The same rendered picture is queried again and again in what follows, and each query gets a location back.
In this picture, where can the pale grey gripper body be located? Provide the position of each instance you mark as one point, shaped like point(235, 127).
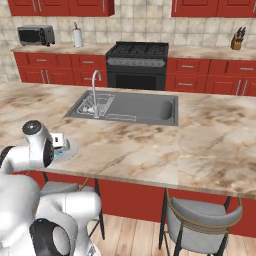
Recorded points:
point(66, 145)

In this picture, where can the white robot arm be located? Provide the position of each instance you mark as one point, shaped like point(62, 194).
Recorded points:
point(23, 196)

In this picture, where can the grey round plate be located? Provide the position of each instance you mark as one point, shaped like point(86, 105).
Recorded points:
point(72, 151)

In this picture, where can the teal yogurt container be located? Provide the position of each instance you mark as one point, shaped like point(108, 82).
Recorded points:
point(61, 154)

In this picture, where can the grey stool with black legs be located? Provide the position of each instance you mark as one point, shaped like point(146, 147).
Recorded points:
point(58, 187)
point(200, 223)

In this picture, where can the silver curved tap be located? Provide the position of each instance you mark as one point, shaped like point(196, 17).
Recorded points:
point(94, 90)

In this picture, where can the red base cupboards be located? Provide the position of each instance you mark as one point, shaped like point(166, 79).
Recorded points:
point(213, 76)
point(60, 68)

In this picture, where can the grey kitchen sink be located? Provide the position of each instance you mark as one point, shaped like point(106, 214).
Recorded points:
point(143, 108)

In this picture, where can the red island base panel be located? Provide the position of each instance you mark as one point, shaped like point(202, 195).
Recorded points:
point(133, 201)

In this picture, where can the black oven with hob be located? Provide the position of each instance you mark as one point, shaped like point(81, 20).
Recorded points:
point(137, 66)

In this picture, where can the white paper towel roll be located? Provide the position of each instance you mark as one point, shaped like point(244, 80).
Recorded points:
point(78, 37)

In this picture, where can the grey toaster oven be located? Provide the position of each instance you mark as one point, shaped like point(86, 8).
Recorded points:
point(35, 35)

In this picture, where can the wooden knife block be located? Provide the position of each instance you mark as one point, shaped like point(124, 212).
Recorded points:
point(237, 40)

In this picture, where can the red wall cupboards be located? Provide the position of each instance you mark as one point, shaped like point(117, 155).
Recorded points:
point(213, 7)
point(63, 6)

